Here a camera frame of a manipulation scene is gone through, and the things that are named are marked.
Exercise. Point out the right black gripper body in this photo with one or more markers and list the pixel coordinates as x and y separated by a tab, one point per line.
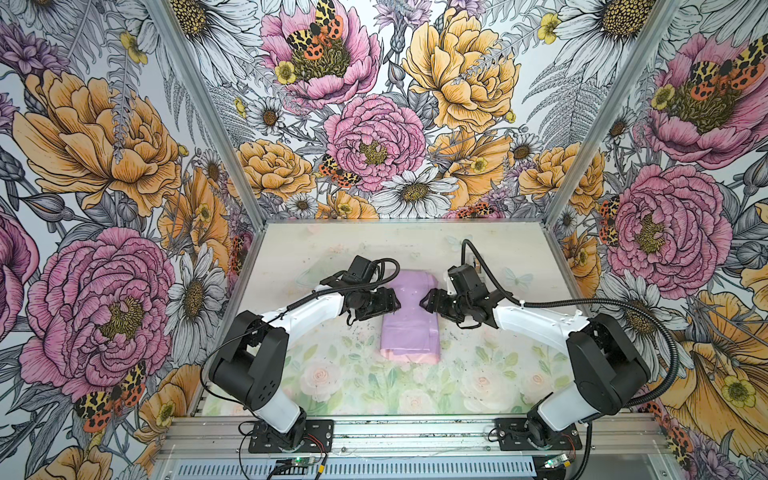
453	308

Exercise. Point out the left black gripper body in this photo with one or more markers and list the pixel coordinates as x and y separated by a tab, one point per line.
375	303

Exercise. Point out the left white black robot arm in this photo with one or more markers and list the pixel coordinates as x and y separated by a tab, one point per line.
248	366

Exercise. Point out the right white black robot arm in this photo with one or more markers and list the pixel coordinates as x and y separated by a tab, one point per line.
608	371

